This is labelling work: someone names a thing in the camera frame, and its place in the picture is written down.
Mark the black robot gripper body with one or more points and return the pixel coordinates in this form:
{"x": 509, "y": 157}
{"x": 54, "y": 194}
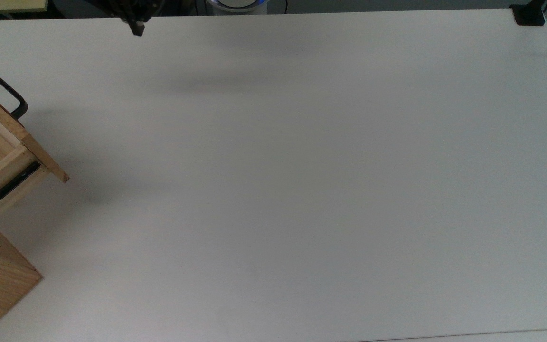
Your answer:
{"x": 133, "y": 7}

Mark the black table clamp mount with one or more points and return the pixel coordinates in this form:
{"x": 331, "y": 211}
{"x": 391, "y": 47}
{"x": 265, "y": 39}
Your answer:
{"x": 529, "y": 14}

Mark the pale yellow board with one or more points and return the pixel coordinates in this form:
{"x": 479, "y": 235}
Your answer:
{"x": 7, "y": 4}

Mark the black metal drawer slide rail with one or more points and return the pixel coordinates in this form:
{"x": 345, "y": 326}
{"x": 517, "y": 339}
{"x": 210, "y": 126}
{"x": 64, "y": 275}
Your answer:
{"x": 5, "y": 190}

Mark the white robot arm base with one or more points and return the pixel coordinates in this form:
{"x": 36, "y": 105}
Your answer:
{"x": 236, "y": 5}

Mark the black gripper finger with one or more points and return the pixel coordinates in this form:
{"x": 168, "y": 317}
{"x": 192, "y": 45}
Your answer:
{"x": 126, "y": 19}
{"x": 138, "y": 28}

